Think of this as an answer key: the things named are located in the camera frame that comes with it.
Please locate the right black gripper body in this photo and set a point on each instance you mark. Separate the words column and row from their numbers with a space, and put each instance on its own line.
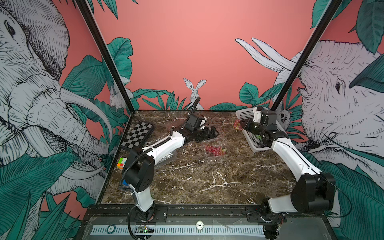
column 255, row 128

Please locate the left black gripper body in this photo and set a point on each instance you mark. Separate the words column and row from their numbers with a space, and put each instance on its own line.
column 201, row 135

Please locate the white plastic perforated basket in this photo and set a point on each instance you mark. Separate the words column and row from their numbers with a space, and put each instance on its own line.
column 256, row 142

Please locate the red grape bunch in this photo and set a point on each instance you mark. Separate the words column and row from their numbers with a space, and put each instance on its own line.
column 237, row 125
column 212, row 151

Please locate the clear plastic clamshell container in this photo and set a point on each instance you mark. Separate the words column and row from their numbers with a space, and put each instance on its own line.
column 219, row 141

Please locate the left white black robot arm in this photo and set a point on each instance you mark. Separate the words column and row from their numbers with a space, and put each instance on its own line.
column 139, row 168

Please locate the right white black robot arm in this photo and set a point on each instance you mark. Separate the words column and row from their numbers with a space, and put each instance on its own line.
column 314, row 190

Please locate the black white checkerboard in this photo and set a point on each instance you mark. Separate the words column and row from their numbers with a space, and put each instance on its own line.
column 138, row 136

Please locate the colourful rubik cube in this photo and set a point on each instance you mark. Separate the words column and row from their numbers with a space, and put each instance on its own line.
column 121, row 163

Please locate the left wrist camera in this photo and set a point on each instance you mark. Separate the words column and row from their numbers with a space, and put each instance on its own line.
column 195, row 122

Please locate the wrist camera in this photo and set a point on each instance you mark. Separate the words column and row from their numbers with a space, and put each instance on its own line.
column 195, row 122
column 264, row 117

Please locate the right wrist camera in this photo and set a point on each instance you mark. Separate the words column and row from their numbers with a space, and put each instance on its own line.
column 264, row 117

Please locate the white slotted cable duct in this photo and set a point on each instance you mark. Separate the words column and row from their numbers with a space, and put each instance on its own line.
column 162, row 230

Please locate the right black frame post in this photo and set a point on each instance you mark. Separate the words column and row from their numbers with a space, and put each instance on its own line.
column 324, row 21

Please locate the black frame post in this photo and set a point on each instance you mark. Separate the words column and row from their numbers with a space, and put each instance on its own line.
column 324, row 21
column 103, row 48

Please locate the black front mounting rail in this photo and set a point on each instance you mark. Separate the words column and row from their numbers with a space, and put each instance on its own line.
column 164, row 212

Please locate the left black frame post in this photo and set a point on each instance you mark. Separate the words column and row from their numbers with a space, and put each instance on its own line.
column 103, row 48

